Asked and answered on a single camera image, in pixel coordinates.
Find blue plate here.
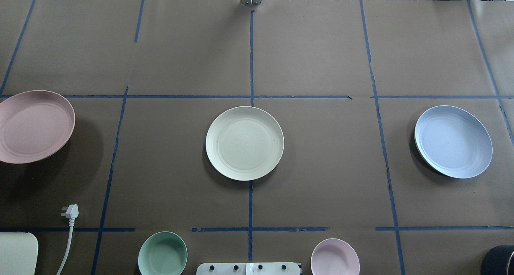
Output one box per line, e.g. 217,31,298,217
414,105,494,179

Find pink plate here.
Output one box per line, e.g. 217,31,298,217
0,90,76,164

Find cream white plate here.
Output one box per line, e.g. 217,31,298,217
204,106,285,181

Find pink bowl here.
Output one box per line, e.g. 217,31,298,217
310,238,360,275

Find green bowl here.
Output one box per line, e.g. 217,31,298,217
138,231,188,275

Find cream toaster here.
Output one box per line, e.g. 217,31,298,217
0,232,39,275

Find dark blue saucepan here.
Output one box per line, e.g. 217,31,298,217
480,244,514,275

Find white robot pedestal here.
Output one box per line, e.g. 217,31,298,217
196,262,302,275

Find white toaster power cord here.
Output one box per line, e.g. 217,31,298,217
55,204,79,275

